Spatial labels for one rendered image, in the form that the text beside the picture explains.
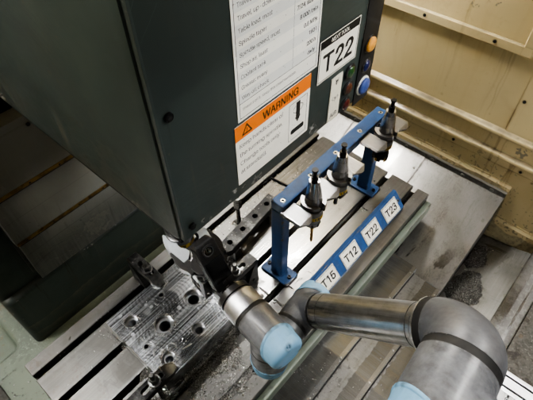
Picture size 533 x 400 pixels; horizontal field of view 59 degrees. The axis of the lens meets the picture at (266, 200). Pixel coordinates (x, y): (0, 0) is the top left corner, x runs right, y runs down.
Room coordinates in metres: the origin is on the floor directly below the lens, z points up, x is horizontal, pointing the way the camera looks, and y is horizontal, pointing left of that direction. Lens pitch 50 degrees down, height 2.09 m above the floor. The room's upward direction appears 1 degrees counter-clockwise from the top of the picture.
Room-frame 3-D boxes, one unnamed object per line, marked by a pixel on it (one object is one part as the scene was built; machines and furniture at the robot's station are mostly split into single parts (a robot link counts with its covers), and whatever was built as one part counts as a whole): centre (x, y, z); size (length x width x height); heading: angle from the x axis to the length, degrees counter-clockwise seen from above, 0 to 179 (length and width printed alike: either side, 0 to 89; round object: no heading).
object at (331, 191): (0.76, -0.15, 1.21); 0.07 x 0.05 x 0.01; 48
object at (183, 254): (0.55, 0.19, 1.26); 0.09 x 0.03 x 0.06; 54
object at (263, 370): (0.38, -0.01, 1.16); 0.11 x 0.08 x 0.11; 142
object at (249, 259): (0.66, 0.08, 0.97); 0.13 x 0.03 x 0.15; 138
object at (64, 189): (0.88, 0.51, 1.16); 0.48 x 0.05 x 0.51; 138
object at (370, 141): (0.93, -0.30, 1.21); 0.07 x 0.05 x 0.01; 48
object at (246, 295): (0.43, 0.05, 1.26); 0.08 x 0.05 x 0.08; 130
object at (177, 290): (0.55, 0.23, 0.97); 0.29 x 0.23 x 0.05; 138
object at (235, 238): (0.85, 0.05, 0.93); 0.26 x 0.05 x 0.06; 143
